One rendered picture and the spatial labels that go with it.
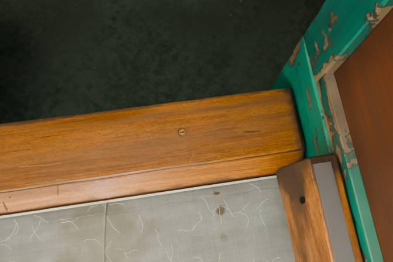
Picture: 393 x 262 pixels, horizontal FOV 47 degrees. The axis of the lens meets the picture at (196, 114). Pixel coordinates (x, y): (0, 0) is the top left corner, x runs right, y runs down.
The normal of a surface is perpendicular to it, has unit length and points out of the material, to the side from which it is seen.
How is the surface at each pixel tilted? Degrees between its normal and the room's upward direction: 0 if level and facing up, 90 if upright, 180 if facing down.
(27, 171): 0
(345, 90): 90
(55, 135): 0
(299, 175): 66
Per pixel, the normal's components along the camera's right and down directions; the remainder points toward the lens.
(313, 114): -0.99, 0.13
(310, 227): -0.88, 0.01
